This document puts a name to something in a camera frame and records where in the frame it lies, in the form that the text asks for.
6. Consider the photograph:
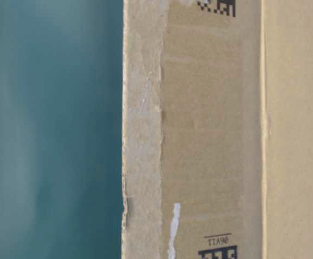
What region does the brown cardboard box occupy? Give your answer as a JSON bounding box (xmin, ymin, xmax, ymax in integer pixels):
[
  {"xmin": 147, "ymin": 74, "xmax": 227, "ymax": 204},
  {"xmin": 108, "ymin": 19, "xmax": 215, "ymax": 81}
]
[{"xmin": 122, "ymin": 1, "xmax": 313, "ymax": 258}]

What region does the blue table cloth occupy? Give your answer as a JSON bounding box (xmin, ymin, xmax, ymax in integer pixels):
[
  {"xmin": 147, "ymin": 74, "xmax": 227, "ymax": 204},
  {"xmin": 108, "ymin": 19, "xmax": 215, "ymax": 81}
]
[{"xmin": 0, "ymin": 1, "xmax": 123, "ymax": 258}]

